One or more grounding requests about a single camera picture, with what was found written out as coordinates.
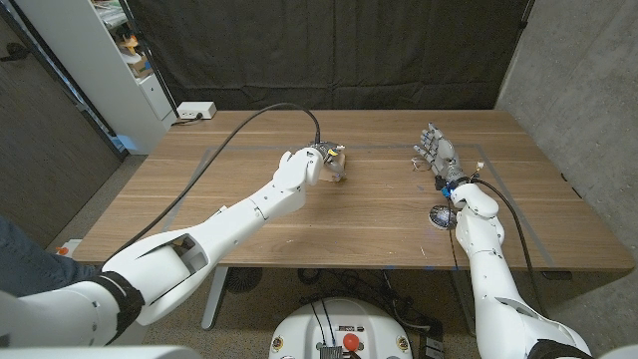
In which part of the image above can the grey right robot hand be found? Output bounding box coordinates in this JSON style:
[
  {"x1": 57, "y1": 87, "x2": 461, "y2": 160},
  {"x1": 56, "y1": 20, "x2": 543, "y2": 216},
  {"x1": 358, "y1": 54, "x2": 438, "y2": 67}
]
[{"x1": 413, "y1": 122, "x2": 473, "y2": 191}]

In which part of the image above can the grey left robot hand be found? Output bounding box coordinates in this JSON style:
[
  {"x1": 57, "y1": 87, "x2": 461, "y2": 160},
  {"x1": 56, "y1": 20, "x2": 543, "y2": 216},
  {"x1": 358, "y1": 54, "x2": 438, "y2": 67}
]
[{"x1": 307, "y1": 141, "x2": 348, "y2": 181}]

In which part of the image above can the pink square jewelry box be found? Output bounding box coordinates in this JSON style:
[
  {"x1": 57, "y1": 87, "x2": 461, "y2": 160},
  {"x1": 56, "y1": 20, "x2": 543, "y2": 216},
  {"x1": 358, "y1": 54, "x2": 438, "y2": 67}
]
[{"x1": 318, "y1": 152, "x2": 348, "y2": 183}]

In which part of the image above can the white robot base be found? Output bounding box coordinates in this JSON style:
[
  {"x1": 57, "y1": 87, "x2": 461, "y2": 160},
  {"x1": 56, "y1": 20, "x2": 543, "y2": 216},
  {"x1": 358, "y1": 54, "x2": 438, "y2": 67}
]
[{"x1": 268, "y1": 297, "x2": 414, "y2": 359}]

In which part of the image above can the cardboard box on shelf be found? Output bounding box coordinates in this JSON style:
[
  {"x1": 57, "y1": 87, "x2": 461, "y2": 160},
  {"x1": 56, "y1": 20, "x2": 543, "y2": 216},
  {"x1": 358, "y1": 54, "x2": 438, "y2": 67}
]
[{"x1": 130, "y1": 54, "x2": 155, "y2": 80}]

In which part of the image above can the white box with orange knob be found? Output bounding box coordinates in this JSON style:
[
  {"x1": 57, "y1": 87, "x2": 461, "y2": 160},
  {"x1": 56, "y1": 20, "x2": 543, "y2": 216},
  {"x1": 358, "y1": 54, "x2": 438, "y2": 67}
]
[{"x1": 54, "y1": 238, "x2": 84, "y2": 258}]

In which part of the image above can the black curtain backdrop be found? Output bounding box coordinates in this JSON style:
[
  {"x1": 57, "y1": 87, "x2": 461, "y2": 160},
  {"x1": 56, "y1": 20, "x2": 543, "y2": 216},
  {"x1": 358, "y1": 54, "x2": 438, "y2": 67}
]
[{"x1": 124, "y1": 0, "x2": 534, "y2": 112}]

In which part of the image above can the white power strip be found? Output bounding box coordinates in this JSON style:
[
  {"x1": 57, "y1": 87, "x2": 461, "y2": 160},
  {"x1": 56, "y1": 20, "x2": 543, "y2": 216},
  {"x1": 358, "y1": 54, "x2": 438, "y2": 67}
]
[{"x1": 176, "y1": 101, "x2": 218, "y2": 121}]

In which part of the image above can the grey table leg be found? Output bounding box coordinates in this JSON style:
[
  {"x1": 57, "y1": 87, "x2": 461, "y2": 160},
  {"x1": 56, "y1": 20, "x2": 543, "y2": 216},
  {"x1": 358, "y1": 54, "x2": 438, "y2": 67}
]
[
  {"x1": 451, "y1": 270, "x2": 478, "y2": 335},
  {"x1": 200, "y1": 266, "x2": 230, "y2": 331}
]

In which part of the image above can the black round fan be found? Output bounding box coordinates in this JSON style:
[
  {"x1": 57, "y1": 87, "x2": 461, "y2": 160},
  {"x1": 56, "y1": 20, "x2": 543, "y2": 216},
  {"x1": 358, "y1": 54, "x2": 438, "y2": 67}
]
[{"x1": 223, "y1": 267, "x2": 264, "y2": 294}]

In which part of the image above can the black curtain stand pole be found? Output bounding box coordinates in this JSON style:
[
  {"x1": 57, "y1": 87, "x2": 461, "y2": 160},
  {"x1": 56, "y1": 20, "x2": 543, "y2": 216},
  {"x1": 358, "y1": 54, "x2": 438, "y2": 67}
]
[
  {"x1": 518, "y1": 0, "x2": 535, "y2": 30},
  {"x1": 118, "y1": 0, "x2": 180, "y2": 120}
]

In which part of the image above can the yellow toy figure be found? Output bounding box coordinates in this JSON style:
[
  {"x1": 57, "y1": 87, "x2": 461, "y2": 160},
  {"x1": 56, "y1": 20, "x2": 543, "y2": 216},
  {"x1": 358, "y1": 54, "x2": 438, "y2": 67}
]
[{"x1": 118, "y1": 34, "x2": 141, "y2": 56}]

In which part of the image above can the white shelf cabinet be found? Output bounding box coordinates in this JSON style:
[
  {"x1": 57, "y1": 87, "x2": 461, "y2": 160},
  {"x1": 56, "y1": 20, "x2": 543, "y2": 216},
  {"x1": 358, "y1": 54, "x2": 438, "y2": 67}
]
[{"x1": 14, "y1": 0, "x2": 178, "y2": 156}]

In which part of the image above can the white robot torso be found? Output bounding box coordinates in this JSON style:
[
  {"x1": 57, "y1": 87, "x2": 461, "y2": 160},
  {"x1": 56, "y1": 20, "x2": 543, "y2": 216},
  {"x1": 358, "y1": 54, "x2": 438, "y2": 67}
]
[{"x1": 0, "y1": 345, "x2": 203, "y2": 359}]

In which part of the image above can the person in blue jeans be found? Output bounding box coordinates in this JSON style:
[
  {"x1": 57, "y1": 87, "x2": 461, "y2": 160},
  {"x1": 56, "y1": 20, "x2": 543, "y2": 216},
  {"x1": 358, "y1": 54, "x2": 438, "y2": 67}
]
[{"x1": 0, "y1": 213, "x2": 104, "y2": 298}]

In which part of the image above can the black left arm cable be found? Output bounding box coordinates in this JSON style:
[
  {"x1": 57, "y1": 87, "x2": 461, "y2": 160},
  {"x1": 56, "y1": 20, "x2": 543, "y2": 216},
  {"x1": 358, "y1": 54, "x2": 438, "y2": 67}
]
[{"x1": 104, "y1": 102, "x2": 322, "y2": 263}]

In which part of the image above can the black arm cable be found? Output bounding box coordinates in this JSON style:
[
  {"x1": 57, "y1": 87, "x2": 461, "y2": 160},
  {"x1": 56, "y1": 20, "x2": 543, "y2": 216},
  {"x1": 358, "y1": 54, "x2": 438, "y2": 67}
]
[
  {"x1": 471, "y1": 178, "x2": 549, "y2": 320},
  {"x1": 104, "y1": 102, "x2": 322, "y2": 263}
]

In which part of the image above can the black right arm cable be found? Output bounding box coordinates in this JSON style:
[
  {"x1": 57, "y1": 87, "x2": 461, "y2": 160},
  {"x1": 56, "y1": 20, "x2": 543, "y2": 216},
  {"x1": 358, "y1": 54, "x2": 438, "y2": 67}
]
[{"x1": 471, "y1": 178, "x2": 549, "y2": 320}]

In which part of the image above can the black door handle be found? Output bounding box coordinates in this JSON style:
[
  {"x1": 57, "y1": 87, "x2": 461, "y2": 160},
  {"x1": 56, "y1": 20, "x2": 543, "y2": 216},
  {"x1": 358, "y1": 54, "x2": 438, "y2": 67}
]
[{"x1": 0, "y1": 42, "x2": 31, "y2": 64}]

